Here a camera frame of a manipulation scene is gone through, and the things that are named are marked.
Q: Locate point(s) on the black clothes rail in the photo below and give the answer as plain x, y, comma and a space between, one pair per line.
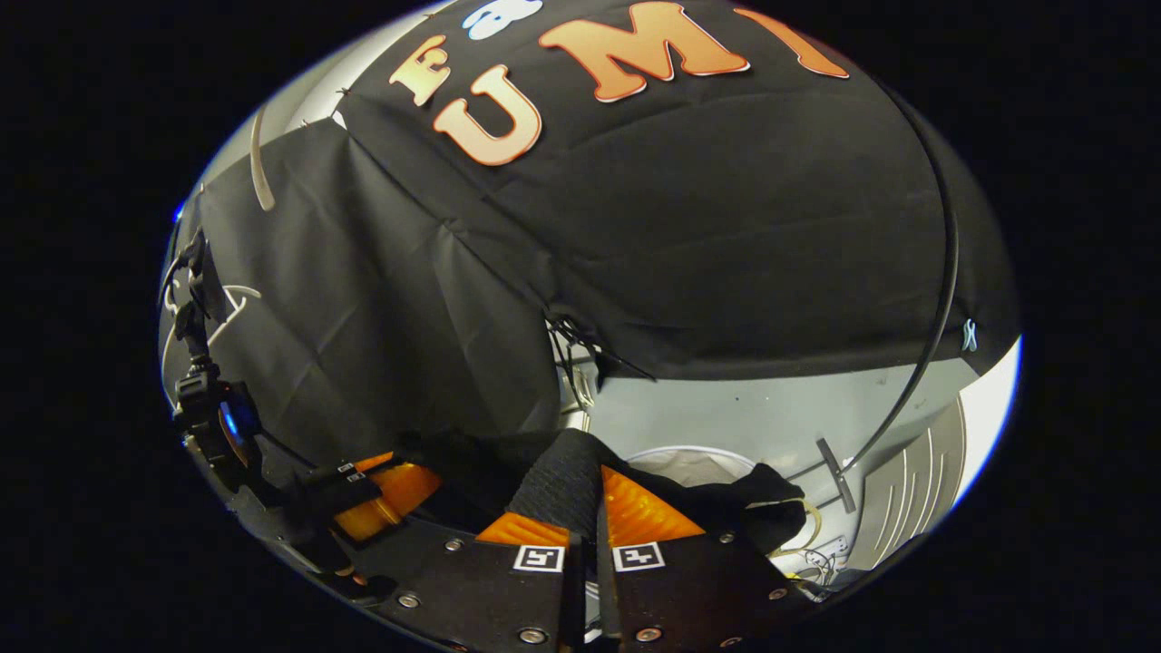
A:
835, 476

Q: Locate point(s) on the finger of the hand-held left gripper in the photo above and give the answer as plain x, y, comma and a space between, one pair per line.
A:
358, 472
399, 499

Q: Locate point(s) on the white empty clothes hanger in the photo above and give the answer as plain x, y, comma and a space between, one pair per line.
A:
238, 297

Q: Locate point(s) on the white laundry hamper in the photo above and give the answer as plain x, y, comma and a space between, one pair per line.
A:
698, 467

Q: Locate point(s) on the pale blue clip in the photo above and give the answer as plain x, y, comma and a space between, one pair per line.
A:
969, 336

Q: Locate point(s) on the black backdrop cloth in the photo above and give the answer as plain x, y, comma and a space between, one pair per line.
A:
726, 227

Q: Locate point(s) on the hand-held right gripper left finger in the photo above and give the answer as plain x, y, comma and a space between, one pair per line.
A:
490, 589

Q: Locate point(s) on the black tripod stand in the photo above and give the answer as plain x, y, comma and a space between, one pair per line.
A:
580, 340

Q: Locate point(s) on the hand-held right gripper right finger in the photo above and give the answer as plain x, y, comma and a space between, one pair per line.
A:
689, 589

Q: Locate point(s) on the white ribbed panel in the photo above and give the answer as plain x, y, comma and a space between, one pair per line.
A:
907, 490

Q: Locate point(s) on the black knitted garment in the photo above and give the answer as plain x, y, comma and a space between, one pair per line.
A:
562, 481

